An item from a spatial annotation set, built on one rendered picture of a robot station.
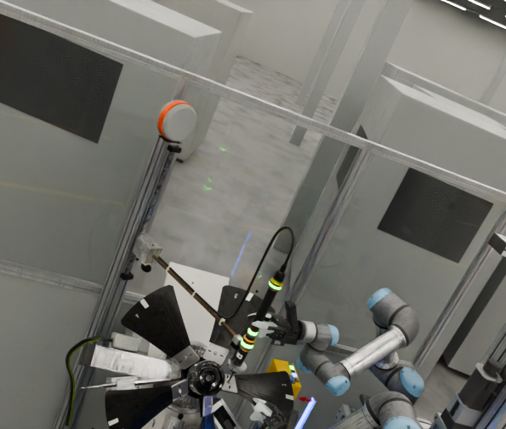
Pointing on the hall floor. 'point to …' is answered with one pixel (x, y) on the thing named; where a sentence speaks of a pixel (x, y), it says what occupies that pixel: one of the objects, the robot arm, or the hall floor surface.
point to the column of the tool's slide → (109, 302)
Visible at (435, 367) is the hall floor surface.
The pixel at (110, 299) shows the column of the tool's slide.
